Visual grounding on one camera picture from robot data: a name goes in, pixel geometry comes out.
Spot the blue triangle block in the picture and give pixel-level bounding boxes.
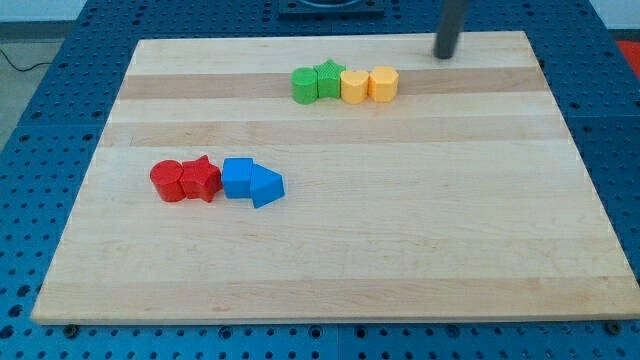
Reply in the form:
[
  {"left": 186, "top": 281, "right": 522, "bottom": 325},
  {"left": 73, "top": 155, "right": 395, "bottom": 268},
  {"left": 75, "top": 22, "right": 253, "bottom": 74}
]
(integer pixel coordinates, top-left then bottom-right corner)
[{"left": 250, "top": 164, "right": 285, "bottom": 208}]

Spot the blue cube block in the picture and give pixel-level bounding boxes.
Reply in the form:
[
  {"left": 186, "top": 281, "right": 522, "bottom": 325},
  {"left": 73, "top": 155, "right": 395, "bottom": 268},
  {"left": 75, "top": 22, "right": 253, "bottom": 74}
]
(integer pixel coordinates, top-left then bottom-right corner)
[{"left": 221, "top": 158, "right": 254, "bottom": 199}]

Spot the green cylinder block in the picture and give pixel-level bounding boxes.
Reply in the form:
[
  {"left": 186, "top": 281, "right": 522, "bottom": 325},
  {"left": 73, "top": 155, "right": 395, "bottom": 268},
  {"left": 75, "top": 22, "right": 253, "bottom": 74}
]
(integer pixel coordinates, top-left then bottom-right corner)
[{"left": 291, "top": 67, "right": 318, "bottom": 105}]

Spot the yellow heart block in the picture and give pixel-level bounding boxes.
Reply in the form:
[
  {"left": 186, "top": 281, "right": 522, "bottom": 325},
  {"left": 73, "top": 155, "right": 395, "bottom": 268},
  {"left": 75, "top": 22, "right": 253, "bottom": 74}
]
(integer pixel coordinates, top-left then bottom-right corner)
[{"left": 340, "top": 70, "right": 369, "bottom": 105}]

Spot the green star block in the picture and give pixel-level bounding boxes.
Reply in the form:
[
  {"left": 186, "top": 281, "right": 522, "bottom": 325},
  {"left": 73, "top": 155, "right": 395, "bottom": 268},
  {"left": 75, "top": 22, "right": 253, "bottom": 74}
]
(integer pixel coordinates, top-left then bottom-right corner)
[{"left": 314, "top": 59, "right": 346, "bottom": 99}]

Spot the yellow hexagon block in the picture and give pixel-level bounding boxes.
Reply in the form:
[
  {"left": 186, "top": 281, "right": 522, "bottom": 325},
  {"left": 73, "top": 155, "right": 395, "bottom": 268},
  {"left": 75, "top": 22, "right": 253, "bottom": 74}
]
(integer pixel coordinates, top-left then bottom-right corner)
[{"left": 368, "top": 66, "right": 399, "bottom": 102}]

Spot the red star block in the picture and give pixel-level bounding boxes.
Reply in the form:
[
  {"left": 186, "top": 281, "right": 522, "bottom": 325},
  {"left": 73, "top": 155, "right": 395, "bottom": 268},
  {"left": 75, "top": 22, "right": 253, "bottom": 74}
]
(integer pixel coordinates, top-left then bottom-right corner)
[{"left": 180, "top": 155, "right": 223, "bottom": 202}]

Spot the wooden board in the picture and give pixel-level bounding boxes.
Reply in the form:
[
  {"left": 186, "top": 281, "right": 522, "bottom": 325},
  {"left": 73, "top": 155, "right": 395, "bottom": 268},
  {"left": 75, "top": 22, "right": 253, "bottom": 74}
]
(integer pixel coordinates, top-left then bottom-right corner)
[{"left": 31, "top": 31, "right": 639, "bottom": 325}]

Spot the red cylinder block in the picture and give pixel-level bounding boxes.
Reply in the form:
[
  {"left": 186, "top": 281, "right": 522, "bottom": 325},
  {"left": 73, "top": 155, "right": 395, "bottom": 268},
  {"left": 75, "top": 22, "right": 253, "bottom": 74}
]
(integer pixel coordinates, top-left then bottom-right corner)
[{"left": 149, "top": 160, "right": 186, "bottom": 202}]

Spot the red object at edge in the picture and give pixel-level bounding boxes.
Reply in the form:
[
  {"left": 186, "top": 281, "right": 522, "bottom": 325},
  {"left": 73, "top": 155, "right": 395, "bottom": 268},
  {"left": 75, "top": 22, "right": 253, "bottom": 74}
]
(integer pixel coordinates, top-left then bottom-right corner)
[{"left": 616, "top": 40, "right": 640, "bottom": 78}]

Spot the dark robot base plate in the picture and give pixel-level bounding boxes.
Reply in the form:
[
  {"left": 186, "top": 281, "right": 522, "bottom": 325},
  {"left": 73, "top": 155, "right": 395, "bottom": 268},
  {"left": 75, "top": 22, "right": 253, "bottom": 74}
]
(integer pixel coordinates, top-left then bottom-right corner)
[{"left": 277, "top": 0, "right": 385, "bottom": 18}]

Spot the black cable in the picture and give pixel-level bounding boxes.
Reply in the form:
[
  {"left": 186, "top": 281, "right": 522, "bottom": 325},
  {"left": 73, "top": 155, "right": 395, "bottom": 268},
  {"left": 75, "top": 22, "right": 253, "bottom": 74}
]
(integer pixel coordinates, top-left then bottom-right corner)
[{"left": 0, "top": 47, "right": 53, "bottom": 73}]

